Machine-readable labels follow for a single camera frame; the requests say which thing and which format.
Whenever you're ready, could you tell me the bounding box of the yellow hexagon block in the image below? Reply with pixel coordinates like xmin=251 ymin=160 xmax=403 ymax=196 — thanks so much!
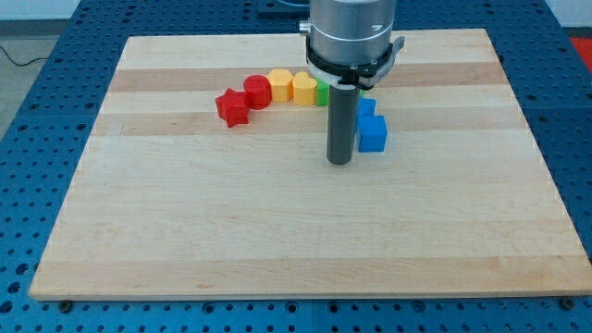
xmin=267 ymin=68 xmax=293 ymax=103

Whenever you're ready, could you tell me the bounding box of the red cylinder block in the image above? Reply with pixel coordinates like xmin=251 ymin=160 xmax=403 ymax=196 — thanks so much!
xmin=243 ymin=75 xmax=272 ymax=110

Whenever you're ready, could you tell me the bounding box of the blue cube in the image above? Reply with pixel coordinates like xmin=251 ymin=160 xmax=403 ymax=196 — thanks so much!
xmin=357 ymin=116 xmax=388 ymax=153

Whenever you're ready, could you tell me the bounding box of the green block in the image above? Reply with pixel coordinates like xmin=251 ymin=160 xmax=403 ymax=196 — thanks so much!
xmin=316 ymin=80 xmax=329 ymax=106

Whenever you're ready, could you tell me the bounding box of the light wooden board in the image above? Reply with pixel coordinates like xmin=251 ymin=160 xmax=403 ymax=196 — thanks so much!
xmin=29 ymin=29 xmax=591 ymax=301

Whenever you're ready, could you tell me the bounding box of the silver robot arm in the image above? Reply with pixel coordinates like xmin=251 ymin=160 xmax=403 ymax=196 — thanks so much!
xmin=300 ymin=0 xmax=406 ymax=165

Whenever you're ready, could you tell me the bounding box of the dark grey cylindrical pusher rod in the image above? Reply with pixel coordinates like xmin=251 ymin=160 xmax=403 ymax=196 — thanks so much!
xmin=327 ymin=86 xmax=360 ymax=165

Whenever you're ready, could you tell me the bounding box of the blue block behind cube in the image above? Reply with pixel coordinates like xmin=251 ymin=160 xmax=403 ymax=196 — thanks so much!
xmin=357 ymin=97 xmax=376 ymax=117

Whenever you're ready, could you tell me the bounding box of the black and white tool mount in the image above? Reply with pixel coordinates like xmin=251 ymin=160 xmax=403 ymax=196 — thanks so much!
xmin=305 ymin=36 xmax=405 ymax=90

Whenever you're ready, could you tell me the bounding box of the red star block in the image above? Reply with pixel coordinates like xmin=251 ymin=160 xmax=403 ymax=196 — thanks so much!
xmin=215 ymin=88 xmax=250 ymax=128

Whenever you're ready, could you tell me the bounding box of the yellow heart block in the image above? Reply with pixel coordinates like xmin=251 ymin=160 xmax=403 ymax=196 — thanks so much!
xmin=292 ymin=71 xmax=317 ymax=105

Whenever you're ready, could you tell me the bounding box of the black cable on floor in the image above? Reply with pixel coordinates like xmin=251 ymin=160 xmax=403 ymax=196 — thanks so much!
xmin=0 ymin=44 xmax=50 ymax=68

